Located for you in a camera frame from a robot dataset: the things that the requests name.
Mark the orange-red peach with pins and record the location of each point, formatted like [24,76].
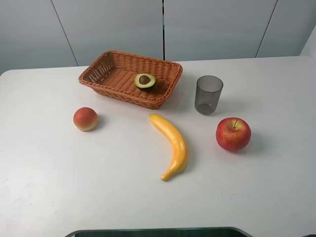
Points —
[85,119]

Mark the red apple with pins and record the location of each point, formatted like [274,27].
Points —
[233,134]

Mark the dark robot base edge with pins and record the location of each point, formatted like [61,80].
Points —
[173,232]

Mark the brown wicker basket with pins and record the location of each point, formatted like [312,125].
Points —
[112,74]

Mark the yellow plastic banana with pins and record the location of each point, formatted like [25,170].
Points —
[180,150]

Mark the halved avocado with pit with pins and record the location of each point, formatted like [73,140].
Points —
[145,81]

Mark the grey translucent plastic cup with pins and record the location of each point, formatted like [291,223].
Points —
[208,91]

